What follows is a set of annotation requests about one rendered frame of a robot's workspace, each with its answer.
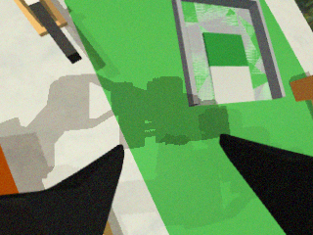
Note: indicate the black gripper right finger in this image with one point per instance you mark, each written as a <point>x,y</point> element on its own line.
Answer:
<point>281,179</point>

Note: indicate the green putting mat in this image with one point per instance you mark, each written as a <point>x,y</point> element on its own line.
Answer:
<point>134,49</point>

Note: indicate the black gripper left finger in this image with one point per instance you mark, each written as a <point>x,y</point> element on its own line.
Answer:
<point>78,205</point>

